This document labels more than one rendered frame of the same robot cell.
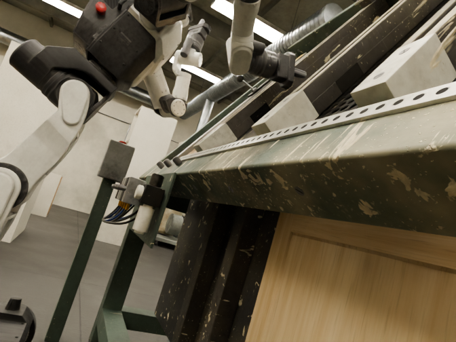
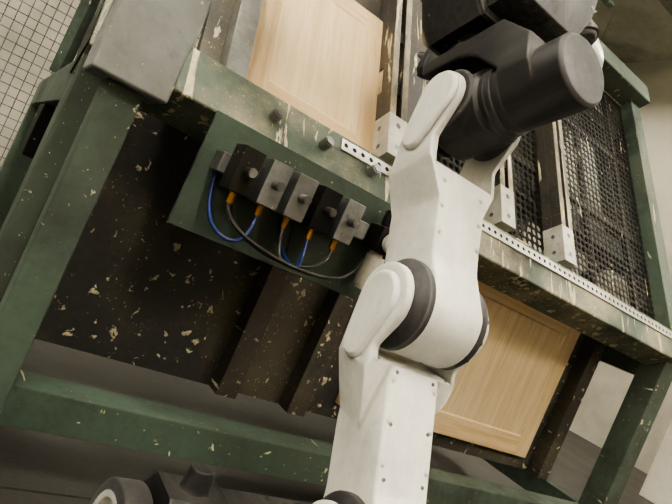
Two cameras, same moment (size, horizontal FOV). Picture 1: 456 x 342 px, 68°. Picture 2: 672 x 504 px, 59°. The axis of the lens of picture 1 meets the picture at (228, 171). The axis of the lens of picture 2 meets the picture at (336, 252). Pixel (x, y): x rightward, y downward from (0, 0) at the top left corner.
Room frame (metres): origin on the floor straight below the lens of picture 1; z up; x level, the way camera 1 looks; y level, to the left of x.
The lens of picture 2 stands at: (1.39, 1.54, 0.64)
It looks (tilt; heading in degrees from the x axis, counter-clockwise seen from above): 1 degrees up; 260
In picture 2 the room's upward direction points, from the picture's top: 24 degrees clockwise
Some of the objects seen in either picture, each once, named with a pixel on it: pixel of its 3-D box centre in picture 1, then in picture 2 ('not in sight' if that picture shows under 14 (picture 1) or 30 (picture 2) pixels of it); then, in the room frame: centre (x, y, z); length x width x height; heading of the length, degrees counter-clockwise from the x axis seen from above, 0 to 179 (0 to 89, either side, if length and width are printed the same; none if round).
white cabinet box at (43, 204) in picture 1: (36, 190); not in sight; (5.80, 2.99, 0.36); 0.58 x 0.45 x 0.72; 112
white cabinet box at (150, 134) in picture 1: (134, 176); not in sight; (5.28, 1.36, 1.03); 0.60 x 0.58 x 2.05; 22
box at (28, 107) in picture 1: (18, 145); not in sight; (3.50, 2.14, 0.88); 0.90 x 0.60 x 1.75; 22
